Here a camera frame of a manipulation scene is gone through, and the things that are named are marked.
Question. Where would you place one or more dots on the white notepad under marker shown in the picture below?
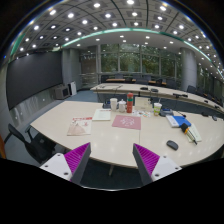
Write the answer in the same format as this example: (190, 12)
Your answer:
(195, 133)

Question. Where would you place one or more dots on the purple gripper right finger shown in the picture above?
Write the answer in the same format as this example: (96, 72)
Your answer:
(151, 166)

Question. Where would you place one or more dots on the grey box appliance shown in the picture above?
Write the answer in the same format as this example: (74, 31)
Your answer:
(61, 92)

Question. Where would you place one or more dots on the white ceramic lidded mug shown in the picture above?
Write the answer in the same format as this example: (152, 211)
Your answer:
(122, 106)

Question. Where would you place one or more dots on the white paper cup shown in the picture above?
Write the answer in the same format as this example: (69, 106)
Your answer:
(113, 103)

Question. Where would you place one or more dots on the red thermos bottle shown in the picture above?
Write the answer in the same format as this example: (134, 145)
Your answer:
(129, 102)

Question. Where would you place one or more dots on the white standing card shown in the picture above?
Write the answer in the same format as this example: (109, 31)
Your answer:
(143, 104)

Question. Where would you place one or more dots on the black and yellow marker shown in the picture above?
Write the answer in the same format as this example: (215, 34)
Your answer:
(186, 130)

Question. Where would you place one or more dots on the pink mouse pad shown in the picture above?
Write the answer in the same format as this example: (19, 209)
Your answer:
(129, 122)

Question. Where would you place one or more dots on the black office chair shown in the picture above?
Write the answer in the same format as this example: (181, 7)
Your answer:
(40, 148)

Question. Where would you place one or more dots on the white paper booklet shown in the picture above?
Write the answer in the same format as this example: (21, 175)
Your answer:
(102, 115)

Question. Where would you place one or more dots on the large dark wall screen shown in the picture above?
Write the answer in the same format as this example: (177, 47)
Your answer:
(32, 74)

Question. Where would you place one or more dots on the green and white coffee cup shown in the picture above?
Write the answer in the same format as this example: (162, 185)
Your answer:
(157, 108)

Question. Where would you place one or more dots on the red and white magazine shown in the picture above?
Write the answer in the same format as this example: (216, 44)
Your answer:
(80, 126)

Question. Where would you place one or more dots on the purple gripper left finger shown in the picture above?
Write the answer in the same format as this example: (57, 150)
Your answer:
(69, 166)

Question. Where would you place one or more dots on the black computer mouse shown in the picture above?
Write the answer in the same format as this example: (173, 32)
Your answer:
(172, 145)

